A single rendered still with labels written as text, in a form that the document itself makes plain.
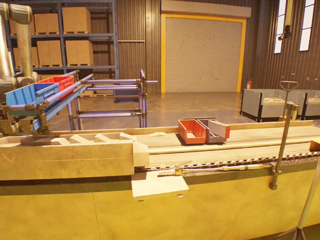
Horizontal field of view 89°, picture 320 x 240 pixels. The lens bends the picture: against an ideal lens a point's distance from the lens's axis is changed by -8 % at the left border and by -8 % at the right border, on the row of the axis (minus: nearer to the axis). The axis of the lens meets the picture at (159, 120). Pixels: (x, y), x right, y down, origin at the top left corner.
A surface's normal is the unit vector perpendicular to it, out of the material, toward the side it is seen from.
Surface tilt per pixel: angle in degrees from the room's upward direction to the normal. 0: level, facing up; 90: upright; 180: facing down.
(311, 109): 90
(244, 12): 90
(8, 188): 90
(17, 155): 80
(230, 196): 90
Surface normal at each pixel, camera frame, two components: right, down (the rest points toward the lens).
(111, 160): 0.13, 0.11
